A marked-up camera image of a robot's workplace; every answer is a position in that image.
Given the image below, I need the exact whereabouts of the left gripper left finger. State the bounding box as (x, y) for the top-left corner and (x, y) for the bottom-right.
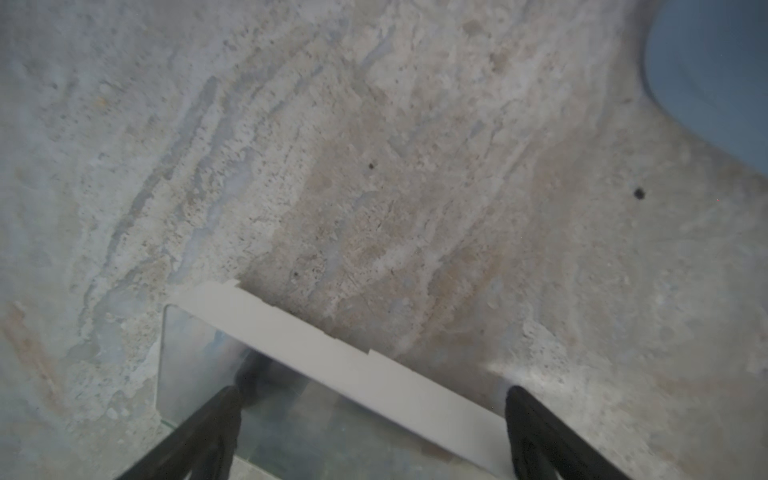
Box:
(119, 385), (243, 480)

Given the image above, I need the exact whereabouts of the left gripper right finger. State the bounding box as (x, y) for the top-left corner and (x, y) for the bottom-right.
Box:
(505, 386), (629, 480)

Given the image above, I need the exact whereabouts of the grey panel clock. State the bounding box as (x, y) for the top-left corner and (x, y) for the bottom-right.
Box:
(156, 280), (513, 479)

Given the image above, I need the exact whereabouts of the blue square alarm clock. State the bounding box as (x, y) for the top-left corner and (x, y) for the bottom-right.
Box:
(643, 0), (767, 174)

